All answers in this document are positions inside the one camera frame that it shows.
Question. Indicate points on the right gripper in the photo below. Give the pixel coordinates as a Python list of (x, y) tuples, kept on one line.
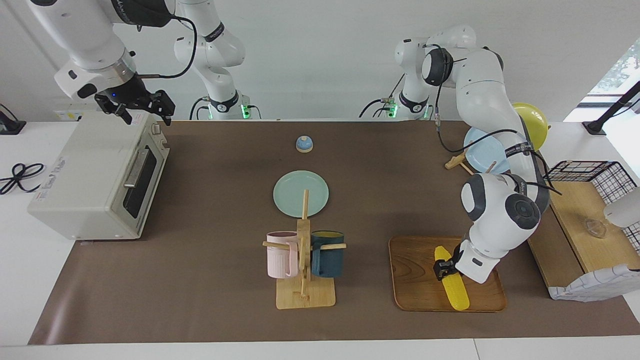
[(128, 89)]

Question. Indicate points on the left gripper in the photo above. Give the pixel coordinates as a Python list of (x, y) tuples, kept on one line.
[(444, 269)]

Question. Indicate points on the yellow corn cob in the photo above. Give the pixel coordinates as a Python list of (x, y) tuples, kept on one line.
[(456, 294)]

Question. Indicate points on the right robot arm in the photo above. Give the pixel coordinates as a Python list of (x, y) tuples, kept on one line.
[(85, 35)]

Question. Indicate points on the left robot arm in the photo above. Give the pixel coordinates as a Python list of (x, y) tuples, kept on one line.
[(487, 85)]

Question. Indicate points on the white toaster oven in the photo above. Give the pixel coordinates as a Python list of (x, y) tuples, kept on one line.
[(85, 175)]

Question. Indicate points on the brown wooden tray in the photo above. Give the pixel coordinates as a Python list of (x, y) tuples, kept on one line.
[(415, 275)]

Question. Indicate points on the white power strip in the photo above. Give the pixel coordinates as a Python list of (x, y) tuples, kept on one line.
[(67, 115)]

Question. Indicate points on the wooden plate rack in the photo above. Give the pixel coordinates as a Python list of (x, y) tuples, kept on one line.
[(457, 162)]

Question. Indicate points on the dark blue mug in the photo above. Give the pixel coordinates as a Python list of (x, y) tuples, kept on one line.
[(329, 260)]

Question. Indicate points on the light blue plate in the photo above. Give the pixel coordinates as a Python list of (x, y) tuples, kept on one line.
[(482, 150)]

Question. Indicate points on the black stand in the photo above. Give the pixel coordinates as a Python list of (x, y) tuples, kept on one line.
[(612, 107), (9, 125)]

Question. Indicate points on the light wooden box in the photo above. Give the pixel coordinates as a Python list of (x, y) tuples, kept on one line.
[(575, 220)]

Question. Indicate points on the wooden mug rack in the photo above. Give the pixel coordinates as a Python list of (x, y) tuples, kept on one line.
[(303, 292)]

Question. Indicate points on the white checked cloth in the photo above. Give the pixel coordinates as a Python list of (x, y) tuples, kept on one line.
[(595, 285)]

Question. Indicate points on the clear glass dish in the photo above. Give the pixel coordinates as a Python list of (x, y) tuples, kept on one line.
[(595, 228)]

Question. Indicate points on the pink mug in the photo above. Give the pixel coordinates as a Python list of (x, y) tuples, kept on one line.
[(280, 255)]

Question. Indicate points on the blue call bell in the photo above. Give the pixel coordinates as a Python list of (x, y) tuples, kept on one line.
[(304, 144)]

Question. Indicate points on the light green plate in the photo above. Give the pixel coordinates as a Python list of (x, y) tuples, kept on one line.
[(290, 192)]

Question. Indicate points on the yellow bowl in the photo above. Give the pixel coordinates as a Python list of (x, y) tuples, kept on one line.
[(531, 120)]

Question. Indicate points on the white container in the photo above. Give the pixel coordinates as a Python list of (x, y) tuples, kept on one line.
[(625, 207)]

